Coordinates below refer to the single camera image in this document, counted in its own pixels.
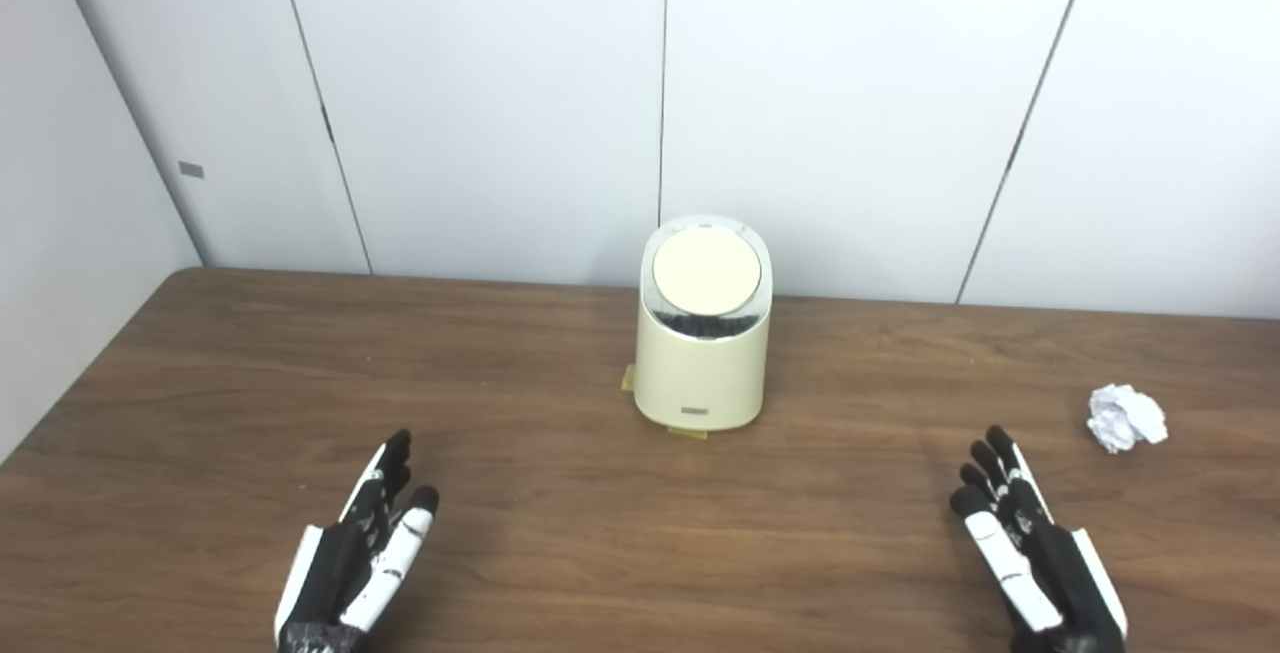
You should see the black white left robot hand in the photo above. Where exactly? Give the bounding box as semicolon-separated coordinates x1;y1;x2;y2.
274;428;441;653

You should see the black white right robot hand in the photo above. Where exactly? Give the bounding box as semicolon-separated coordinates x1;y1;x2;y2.
948;424;1129;653

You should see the white paper ball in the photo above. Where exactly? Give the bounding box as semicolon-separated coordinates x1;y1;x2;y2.
1087;383;1169;454

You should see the cream round bin lid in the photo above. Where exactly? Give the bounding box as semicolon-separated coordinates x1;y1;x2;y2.
652;229;763;316

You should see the cream-colored bin body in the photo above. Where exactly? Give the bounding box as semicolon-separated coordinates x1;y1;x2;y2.
634;215;774;431

